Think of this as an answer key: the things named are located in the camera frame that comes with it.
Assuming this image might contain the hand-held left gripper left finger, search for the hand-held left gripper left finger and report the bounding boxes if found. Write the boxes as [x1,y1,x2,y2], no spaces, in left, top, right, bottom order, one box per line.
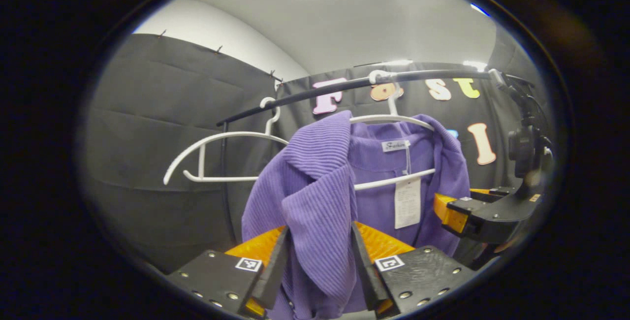
[165,225,291,319]

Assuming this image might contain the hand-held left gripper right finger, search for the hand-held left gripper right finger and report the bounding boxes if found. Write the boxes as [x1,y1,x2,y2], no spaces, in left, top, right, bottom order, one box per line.
[350,221,477,319]

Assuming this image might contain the purple ribbed jacket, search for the purple ribbed jacket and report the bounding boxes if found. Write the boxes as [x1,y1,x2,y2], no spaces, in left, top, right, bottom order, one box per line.
[241,110,471,320]

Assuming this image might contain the white plastic hanger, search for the white plastic hanger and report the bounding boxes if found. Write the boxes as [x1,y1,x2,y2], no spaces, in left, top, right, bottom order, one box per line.
[349,70,437,192]
[163,97,291,185]

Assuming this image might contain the black metal clothes rack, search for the black metal clothes rack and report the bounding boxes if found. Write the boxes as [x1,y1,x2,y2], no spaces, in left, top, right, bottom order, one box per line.
[217,69,535,242]

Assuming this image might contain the black backdrop cloth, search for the black backdrop cloth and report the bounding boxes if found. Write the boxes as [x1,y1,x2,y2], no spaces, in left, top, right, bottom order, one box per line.
[81,33,542,274]

